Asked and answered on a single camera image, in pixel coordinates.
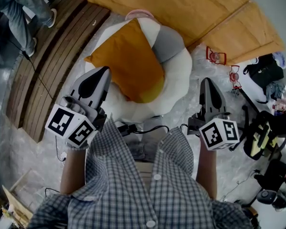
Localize black battery box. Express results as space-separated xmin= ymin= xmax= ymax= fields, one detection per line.
xmin=114 ymin=122 xmax=138 ymax=136

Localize white and grey beanbag chair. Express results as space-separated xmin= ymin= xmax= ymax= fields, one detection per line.
xmin=84 ymin=17 xmax=193 ymax=124

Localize black floor cable with adapter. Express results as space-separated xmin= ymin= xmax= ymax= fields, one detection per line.
xmin=4 ymin=36 xmax=55 ymax=101

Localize black cable loop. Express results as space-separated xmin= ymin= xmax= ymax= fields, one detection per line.
xmin=44 ymin=187 xmax=61 ymax=198

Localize person's left forearm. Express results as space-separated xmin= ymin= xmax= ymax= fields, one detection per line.
xmin=60 ymin=146 xmax=90 ymax=195

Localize bead bracelet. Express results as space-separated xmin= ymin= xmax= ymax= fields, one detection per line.
xmin=66 ymin=142 xmax=90 ymax=151

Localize black bag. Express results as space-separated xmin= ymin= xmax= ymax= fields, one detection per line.
xmin=243 ymin=53 xmax=285 ymax=89

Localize yellow seat pad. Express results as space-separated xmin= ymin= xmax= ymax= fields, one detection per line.
xmin=249 ymin=124 xmax=278 ymax=158

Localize grey-blue cloth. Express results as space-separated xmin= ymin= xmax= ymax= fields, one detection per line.
xmin=266 ymin=81 xmax=286 ymax=102

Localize black jacket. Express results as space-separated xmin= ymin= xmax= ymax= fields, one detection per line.
xmin=259 ymin=110 xmax=286 ymax=135

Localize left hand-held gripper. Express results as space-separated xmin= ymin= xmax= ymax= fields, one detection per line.
xmin=44 ymin=66 xmax=112 ymax=149

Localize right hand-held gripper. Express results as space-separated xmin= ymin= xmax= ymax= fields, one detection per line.
xmin=187 ymin=77 xmax=240 ymax=151

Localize person's right forearm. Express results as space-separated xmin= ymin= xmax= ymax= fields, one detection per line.
xmin=195 ymin=137 xmax=217 ymax=200

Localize curved wooden platform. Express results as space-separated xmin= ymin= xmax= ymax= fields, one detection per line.
xmin=6 ymin=0 xmax=111 ymax=143

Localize white low platform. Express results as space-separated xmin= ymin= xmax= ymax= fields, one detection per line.
xmin=238 ymin=56 xmax=286 ymax=114

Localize operator in plaid shirt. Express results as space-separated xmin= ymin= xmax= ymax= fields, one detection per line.
xmin=27 ymin=117 xmax=253 ymax=229

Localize light wooden frame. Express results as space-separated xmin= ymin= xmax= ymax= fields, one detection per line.
xmin=1 ymin=168 xmax=53 ymax=228

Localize black head-worn device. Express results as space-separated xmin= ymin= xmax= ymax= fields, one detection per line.
xmin=256 ymin=188 xmax=286 ymax=212

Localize person's beige undershirt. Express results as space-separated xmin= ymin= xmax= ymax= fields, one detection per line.
xmin=134 ymin=160 xmax=155 ymax=188

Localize red camping lantern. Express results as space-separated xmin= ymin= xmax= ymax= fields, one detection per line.
xmin=228 ymin=65 xmax=243 ymax=90
xmin=205 ymin=46 xmax=227 ymax=65

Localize black office chair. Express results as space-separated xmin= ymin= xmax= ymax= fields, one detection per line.
xmin=230 ymin=87 xmax=286 ymax=162

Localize orange cushion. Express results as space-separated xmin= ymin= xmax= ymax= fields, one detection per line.
xmin=84 ymin=18 xmax=165 ymax=104

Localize lavender cloth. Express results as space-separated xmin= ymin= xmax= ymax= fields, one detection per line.
xmin=271 ymin=51 xmax=286 ymax=70

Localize pink plastic basket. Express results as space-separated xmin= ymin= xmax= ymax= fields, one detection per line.
xmin=125 ymin=9 xmax=154 ymax=21

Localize person's grey jeans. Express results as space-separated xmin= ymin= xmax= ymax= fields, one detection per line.
xmin=123 ymin=115 xmax=169 ymax=162

